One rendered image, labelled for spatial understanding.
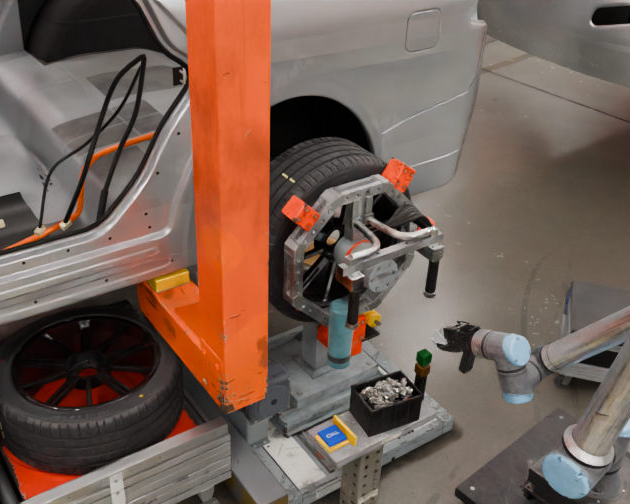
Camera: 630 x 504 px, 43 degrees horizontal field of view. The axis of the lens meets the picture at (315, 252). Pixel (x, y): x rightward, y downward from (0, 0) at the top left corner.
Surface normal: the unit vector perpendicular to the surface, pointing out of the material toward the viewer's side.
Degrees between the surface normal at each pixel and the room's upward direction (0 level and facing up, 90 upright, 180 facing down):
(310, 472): 0
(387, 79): 90
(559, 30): 92
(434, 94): 90
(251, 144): 90
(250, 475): 0
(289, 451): 0
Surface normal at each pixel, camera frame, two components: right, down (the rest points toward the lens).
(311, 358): -0.83, 0.28
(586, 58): -0.66, 0.63
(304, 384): 0.04, -0.84
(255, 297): 0.57, 0.47
